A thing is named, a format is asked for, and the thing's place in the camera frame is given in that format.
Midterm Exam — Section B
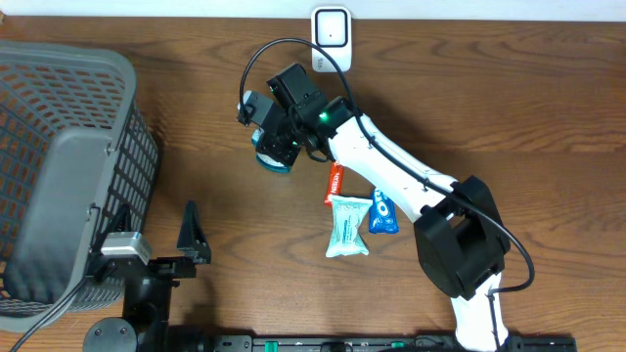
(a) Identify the grey plastic shopping basket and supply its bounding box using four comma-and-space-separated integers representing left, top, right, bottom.
1, 41, 160, 332

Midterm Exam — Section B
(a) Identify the white barcode scanner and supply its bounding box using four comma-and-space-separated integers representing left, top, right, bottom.
311, 6, 353, 72

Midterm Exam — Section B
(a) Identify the blue Oreo cookie pack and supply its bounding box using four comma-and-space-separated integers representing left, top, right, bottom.
369, 188, 399, 234

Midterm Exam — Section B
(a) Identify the red Nescafe coffee stick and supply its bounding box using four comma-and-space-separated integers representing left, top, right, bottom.
324, 162, 344, 207

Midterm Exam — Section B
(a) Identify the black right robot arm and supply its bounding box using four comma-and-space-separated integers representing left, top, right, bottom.
241, 64, 511, 351

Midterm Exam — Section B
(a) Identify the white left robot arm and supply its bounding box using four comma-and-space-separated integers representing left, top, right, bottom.
83, 200, 214, 352

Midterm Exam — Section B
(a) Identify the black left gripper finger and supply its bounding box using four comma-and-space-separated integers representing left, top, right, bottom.
95, 203, 132, 244
177, 200, 211, 262

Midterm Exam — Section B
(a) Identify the mint green wipes pack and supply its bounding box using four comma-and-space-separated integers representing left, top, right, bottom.
326, 195, 373, 258

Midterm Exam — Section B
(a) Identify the black mounting rail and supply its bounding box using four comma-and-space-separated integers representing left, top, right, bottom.
212, 334, 578, 352

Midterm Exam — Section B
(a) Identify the teal mouthwash bottle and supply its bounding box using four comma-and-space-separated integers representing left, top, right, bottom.
251, 129, 291, 173

